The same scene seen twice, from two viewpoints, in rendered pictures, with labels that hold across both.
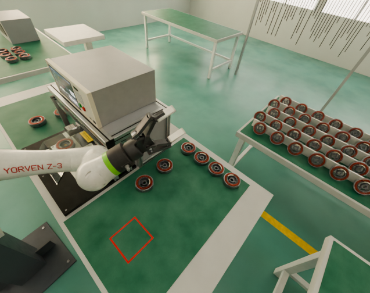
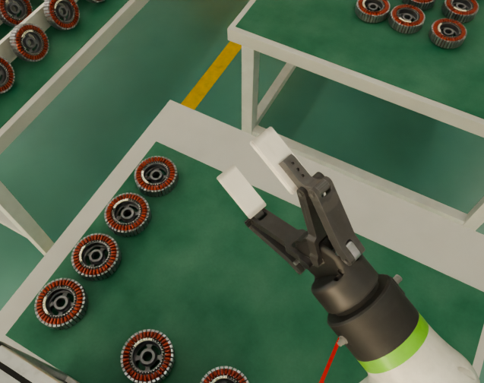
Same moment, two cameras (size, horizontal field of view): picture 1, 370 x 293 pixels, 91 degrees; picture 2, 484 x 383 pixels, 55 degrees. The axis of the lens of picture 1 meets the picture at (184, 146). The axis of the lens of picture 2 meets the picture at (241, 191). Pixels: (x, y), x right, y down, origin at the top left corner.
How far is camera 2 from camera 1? 65 cm
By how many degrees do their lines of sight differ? 54
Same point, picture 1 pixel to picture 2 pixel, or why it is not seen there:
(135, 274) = not seen: hidden behind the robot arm
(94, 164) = (441, 365)
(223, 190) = (187, 193)
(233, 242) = not seen: hidden behind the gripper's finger
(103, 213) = not seen: outside the picture
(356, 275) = (279, 13)
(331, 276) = (292, 39)
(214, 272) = (357, 191)
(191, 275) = (378, 228)
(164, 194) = (236, 328)
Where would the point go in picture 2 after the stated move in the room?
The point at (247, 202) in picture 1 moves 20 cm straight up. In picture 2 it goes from (202, 145) to (196, 96)
